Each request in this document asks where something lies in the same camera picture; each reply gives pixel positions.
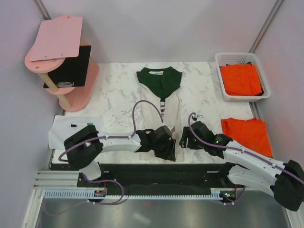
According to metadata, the cream and green t-shirt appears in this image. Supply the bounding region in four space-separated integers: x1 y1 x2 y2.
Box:
136 66 185 162

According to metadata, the orange t-shirt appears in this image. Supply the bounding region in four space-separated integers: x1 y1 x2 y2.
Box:
220 63 263 96
221 118 273 157

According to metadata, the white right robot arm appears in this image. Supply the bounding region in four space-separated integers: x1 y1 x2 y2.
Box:
179 121 304 211

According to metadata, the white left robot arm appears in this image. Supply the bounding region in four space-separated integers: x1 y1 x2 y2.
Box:
64 125 176 187

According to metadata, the orange t-shirt in basket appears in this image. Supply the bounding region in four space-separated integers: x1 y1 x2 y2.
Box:
220 63 263 96

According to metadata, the white plastic basket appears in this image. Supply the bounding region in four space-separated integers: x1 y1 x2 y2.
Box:
215 52 271 102

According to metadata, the marker pen on shirt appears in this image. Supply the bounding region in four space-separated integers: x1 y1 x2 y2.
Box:
70 123 93 128

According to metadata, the pink tiered shelf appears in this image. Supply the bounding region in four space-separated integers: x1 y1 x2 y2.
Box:
24 15 99 112

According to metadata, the white folded t-shirt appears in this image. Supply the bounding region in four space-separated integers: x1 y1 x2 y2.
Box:
48 115 104 150

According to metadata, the black clipboard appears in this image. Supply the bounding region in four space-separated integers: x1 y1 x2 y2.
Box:
47 45 91 88

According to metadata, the pink clipboard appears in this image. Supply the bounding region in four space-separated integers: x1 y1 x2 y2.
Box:
29 16 83 62

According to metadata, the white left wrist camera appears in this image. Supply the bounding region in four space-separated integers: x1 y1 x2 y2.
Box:
167 125 176 134

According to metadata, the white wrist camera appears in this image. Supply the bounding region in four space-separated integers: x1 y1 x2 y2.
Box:
192 114 204 119
167 125 176 134

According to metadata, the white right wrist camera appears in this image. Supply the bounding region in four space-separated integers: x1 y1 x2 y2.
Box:
192 114 204 119

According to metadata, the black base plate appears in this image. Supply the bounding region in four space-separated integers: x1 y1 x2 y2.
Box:
77 164 242 202

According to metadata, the white slotted cable duct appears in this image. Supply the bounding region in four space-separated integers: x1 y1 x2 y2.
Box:
43 190 223 200

